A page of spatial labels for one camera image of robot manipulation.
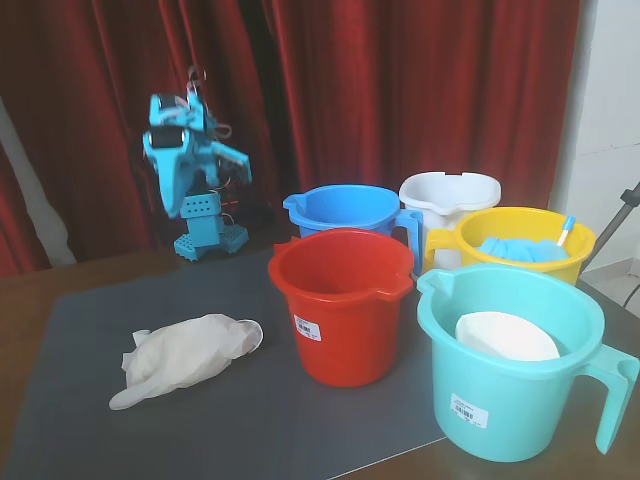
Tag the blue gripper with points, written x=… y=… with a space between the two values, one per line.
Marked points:
x=171 y=167

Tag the white latex glove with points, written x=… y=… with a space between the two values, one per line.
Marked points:
x=180 y=352

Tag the blue perforated robot base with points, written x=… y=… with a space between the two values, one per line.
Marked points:
x=210 y=235

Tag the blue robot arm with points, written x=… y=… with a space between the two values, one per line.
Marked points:
x=175 y=110

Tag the blue plastic mug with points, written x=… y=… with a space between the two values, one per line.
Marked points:
x=345 y=212

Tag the barcode label on red mug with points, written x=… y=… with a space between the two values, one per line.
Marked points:
x=307 y=327

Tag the red plastic mug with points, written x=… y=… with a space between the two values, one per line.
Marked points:
x=345 y=330

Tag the grey rubber mat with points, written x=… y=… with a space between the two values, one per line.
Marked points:
x=200 y=425

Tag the red curtain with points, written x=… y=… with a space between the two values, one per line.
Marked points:
x=400 y=90

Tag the white plastic bucket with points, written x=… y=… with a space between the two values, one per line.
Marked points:
x=450 y=195

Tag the blue surgical cloth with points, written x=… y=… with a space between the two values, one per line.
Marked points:
x=520 y=250

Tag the white bowl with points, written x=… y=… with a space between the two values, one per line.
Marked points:
x=505 y=336

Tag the barcode label on turquoise mug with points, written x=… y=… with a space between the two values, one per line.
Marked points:
x=469 y=410

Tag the blue white pen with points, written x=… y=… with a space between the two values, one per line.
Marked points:
x=566 y=231

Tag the teal plastic bucket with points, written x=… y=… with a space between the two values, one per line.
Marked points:
x=505 y=410

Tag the yellow plastic mug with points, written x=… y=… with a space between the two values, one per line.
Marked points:
x=570 y=250

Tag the grey tripod stand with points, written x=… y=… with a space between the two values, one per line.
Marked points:
x=617 y=220

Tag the gripper-mounted camera board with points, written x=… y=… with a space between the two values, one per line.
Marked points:
x=232 y=162

